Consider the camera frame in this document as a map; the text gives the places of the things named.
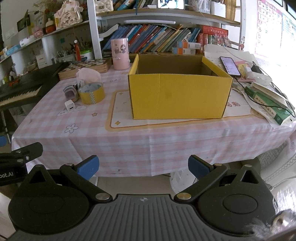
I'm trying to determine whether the black smartphone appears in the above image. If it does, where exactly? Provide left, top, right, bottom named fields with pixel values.
left=219, top=56, right=241, bottom=77

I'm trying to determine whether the green book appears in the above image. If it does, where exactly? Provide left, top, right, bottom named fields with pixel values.
left=245, top=86, right=292, bottom=126

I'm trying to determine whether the black electronic keyboard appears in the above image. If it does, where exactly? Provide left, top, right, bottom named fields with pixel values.
left=0, top=62, right=70, bottom=107

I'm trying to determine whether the alphabet wall poster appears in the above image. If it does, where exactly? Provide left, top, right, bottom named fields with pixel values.
left=255, top=0, right=284, bottom=55

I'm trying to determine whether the stack of white papers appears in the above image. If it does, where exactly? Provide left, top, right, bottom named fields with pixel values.
left=205, top=44, right=255, bottom=67

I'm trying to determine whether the orange white small box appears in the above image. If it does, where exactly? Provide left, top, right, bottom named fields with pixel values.
left=171, top=47, right=196, bottom=55
left=177, top=41, right=201, bottom=49

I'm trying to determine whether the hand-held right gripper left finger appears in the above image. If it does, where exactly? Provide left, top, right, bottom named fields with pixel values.
left=22, top=155, right=113, bottom=202

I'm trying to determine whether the white box with red label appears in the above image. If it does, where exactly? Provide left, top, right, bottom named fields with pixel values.
left=36, top=56, right=52, bottom=69

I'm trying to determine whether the white green pen cup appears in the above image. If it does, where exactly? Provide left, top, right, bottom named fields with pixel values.
left=80, top=50, right=93, bottom=62

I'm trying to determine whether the white quilted handbag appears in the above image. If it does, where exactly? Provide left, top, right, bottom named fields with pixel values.
left=95, top=0, right=114, bottom=13

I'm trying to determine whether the pale wall chart poster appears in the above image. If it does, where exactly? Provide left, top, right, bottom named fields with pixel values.
left=281, top=9, right=296, bottom=61

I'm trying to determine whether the white tube lamp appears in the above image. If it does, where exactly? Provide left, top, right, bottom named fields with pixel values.
left=124, top=20, right=176, bottom=25

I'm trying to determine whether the yellow tape roll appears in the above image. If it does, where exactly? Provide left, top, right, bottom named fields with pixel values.
left=78, top=82, right=106, bottom=105

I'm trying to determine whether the black power adapter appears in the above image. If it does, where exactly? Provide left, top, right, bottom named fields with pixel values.
left=251, top=61, right=264, bottom=75

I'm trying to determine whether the row of colourful books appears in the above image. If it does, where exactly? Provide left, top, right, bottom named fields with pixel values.
left=102, top=23, right=201, bottom=54

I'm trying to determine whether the wooden chessboard box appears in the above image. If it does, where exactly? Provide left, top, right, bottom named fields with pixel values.
left=58, top=58, right=113, bottom=80

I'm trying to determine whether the white charger cube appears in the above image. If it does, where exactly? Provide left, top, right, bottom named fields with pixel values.
left=64, top=100, right=75, bottom=113

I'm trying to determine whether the clear plastic box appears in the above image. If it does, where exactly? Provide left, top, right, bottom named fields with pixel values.
left=236, top=70, right=272, bottom=84

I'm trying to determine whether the upper row of books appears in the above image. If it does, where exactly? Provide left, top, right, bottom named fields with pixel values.
left=116, top=0, right=160, bottom=11

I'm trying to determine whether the red boxed book set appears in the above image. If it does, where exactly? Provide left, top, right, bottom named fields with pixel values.
left=200, top=25, right=228, bottom=44

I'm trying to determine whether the yellow cardboard box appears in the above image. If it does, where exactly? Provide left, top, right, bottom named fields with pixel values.
left=128, top=53, right=233, bottom=120

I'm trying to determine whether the pink plush toy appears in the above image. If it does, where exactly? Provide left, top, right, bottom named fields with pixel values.
left=76, top=68, right=101, bottom=83

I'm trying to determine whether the grey toy car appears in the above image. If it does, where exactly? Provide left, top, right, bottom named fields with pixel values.
left=63, top=85, right=79, bottom=100

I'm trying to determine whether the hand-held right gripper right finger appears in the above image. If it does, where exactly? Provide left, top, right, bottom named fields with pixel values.
left=173, top=155, right=266, bottom=202

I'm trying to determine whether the pink cylindrical container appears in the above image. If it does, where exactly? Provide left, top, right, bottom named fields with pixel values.
left=110, top=38, right=130, bottom=70

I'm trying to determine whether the white wooden bookshelf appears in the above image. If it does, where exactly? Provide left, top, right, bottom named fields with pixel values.
left=0, top=0, right=245, bottom=70

